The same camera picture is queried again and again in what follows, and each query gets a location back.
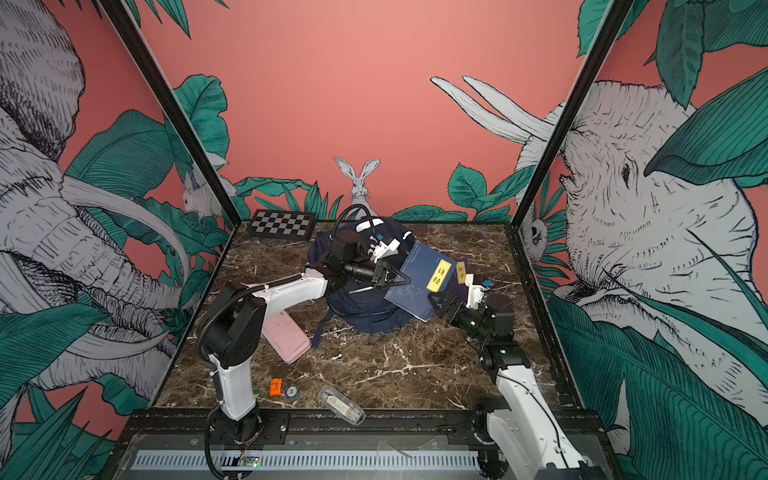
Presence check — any navy blue school backpack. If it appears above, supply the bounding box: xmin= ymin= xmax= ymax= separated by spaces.
xmin=307 ymin=215 xmax=415 ymax=348

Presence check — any blue book yellow label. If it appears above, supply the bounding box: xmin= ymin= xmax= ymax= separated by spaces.
xmin=385 ymin=242 xmax=457 ymax=322

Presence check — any purple book yellow label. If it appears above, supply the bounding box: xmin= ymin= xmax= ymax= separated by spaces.
xmin=445 ymin=260 xmax=469 ymax=304

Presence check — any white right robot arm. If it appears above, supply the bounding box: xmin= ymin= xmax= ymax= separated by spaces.
xmin=428 ymin=293 xmax=592 ymax=479

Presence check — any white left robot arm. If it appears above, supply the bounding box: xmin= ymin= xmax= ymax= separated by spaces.
xmin=196 ymin=231 xmax=410 ymax=422

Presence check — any pink pencil case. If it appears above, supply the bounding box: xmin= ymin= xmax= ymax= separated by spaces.
xmin=262 ymin=310 xmax=311 ymax=365

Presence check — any clear plastic supply case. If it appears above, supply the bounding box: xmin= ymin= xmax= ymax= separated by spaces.
xmin=317 ymin=385 xmax=366 ymax=425

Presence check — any orange pencil sharpener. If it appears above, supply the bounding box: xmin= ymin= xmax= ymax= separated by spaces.
xmin=269 ymin=378 xmax=283 ymax=397

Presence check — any black white checkerboard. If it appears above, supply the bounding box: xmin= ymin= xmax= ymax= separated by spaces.
xmin=247 ymin=209 xmax=316 ymax=241

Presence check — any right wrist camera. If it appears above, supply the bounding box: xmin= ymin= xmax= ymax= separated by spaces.
xmin=464 ymin=274 xmax=493 ymax=309

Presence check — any black front mounting rail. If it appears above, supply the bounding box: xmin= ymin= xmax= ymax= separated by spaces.
xmin=122 ymin=407 xmax=601 ymax=448

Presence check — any white slotted cable duct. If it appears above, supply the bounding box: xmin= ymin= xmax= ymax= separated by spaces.
xmin=129 ymin=450 xmax=480 ymax=472

